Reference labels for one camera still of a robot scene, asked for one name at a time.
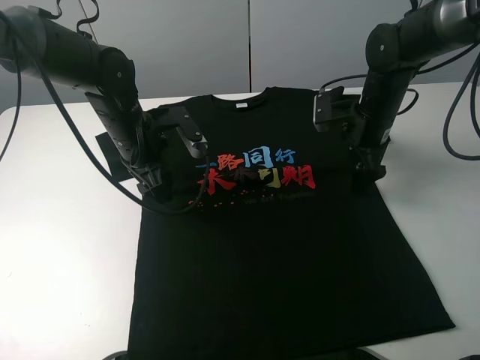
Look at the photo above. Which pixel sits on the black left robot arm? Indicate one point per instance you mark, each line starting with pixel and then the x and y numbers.
pixel 32 43

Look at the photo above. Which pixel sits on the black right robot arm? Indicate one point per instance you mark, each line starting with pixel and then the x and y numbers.
pixel 395 53

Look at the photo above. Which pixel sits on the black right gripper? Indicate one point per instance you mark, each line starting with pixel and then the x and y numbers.
pixel 367 166

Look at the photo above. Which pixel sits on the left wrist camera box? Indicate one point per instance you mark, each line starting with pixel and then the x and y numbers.
pixel 177 117

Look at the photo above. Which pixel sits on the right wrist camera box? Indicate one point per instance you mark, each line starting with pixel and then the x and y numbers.
pixel 333 109

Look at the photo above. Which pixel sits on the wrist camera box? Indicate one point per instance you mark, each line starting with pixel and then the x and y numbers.
pixel 177 117
pixel 333 109

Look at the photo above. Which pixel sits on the black printed t-shirt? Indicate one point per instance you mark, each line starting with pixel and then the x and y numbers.
pixel 274 255

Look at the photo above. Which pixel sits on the black robot base front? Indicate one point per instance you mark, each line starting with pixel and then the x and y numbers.
pixel 355 353

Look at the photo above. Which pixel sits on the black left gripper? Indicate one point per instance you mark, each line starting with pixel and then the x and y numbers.
pixel 153 181

